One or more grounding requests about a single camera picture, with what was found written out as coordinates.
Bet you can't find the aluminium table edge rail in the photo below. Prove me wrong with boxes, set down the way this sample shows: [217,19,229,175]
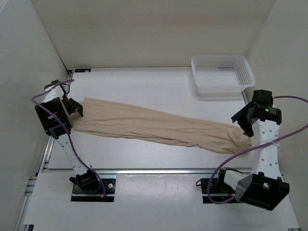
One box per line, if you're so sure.
[38,167,227,176]

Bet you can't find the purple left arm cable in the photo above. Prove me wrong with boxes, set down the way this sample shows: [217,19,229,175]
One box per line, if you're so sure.
[31,79,108,199]

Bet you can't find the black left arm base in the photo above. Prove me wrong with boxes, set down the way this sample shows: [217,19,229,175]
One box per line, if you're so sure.
[69,177,116,203]

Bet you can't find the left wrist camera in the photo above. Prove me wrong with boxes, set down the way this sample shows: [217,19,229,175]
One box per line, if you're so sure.
[44,79,74,97]

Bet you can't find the white plastic basket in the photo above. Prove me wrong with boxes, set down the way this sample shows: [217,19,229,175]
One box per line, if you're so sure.
[191,54,255,95]

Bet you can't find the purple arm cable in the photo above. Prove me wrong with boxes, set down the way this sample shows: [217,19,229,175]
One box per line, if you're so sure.
[207,96,308,205]
[31,79,108,199]

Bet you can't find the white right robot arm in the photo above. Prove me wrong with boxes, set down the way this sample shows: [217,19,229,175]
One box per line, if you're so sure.
[216,100,290,211]

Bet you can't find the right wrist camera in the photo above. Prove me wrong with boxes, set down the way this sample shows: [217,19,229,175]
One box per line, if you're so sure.
[252,90,282,125]

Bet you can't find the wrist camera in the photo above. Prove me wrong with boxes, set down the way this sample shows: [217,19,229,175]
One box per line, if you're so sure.
[44,79,74,97]
[252,90,282,125]

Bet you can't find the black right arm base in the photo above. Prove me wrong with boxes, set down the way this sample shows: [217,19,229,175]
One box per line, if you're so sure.
[195,178,235,204]

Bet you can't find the beige trousers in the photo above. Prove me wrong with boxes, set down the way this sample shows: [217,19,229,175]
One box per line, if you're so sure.
[72,98,253,154]

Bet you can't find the aluminium right side rail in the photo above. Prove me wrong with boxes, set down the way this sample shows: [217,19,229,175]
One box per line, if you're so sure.
[242,90,250,105]

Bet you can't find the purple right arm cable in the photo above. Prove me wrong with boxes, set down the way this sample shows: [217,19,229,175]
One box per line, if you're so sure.
[207,96,308,205]

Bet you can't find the aluminium left side rail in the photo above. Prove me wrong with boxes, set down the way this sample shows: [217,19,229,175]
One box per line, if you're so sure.
[24,71,73,198]

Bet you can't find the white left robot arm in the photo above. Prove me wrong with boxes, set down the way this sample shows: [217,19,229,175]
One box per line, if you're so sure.
[35,80,101,193]

